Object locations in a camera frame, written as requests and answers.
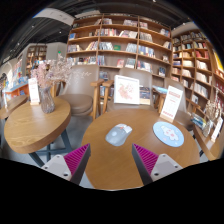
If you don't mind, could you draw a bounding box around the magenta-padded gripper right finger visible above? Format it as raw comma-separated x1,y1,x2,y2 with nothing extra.
131,143,184,186

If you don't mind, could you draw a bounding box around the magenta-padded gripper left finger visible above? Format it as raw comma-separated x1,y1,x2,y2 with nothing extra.
41,143,92,186

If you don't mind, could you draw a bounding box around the grey computer mouse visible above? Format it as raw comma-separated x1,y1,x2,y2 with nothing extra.
105,123,133,147

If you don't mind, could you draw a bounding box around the round light blue mouse pad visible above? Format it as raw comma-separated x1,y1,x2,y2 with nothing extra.
152,121,185,148

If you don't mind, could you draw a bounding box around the round wooden side table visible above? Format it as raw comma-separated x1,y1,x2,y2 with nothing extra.
3,96,73,168
0,94,29,121
192,123,224,162

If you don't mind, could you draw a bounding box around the brown padded wooden armchair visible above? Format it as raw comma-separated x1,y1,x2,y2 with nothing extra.
49,79,68,98
101,67,158,114
153,77,196,131
57,64,105,121

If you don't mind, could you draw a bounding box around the white and red sign stand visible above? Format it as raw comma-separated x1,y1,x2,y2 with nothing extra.
159,85,184,124

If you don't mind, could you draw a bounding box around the stack of colourful books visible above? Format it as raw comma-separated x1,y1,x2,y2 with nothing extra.
190,113,208,131

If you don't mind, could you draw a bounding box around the ribbed glass vase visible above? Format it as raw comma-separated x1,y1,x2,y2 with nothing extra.
39,85,56,115
202,116,216,138

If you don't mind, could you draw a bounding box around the dark cover book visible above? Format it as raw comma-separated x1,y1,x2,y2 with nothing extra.
139,85,152,106

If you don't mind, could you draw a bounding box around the teal book stack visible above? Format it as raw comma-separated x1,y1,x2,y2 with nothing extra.
152,85,169,95

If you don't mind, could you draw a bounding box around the white framed floral picture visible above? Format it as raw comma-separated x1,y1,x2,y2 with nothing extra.
113,74,141,106

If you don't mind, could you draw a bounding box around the small white sign card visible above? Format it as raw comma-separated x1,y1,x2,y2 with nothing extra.
210,116,224,143
27,77,41,106

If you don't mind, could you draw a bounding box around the beige dried flower bunch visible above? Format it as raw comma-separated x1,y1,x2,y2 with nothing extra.
203,88,224,123

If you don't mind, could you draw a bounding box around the large wooden bookshelf with books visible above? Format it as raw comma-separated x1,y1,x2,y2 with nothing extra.
65,13,173,81
170,28,224,128

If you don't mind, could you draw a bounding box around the distant wooden bookshelf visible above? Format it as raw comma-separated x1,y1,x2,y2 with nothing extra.
20,43,48,78

